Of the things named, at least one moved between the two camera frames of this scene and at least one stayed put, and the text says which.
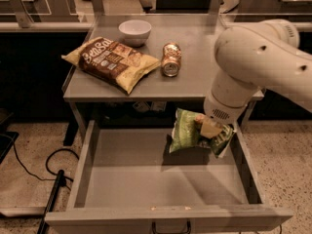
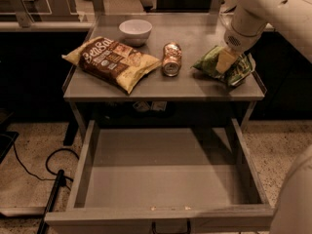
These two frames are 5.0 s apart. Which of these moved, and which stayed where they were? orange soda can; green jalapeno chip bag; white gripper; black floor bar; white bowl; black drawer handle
Moved: green jalapeno chip bag; white gripper
Stayed: orange soda can; black floor bar; white bowl; black drawer handle
